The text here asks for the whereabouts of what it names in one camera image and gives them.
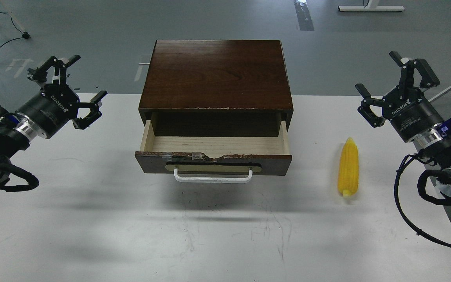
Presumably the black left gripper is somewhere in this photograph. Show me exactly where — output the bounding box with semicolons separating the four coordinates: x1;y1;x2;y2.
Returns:
17;55;108;139

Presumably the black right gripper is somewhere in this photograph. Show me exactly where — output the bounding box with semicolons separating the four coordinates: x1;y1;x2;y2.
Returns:
355;51;444;143

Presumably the yellow corn cob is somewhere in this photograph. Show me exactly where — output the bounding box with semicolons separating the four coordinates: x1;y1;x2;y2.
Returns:
337;137;359;198

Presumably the wooden drawer with white handle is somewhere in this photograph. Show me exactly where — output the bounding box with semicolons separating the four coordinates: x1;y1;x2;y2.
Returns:
134;120;292;183

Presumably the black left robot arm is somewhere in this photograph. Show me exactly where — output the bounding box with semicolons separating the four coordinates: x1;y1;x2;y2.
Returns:
0;55;107;192

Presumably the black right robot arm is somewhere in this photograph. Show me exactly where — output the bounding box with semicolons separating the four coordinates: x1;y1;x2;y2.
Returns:
355;51;451;248

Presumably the white wheeled stand leg left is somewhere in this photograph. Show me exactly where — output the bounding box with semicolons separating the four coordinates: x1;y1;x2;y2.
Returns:
0;0;31;40

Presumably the white table base far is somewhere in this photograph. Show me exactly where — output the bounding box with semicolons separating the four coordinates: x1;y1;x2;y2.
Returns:
337;0;405;12

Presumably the dark wooden cabinet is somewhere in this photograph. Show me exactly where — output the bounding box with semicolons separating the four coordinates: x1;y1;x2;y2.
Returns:
138;40;294;127

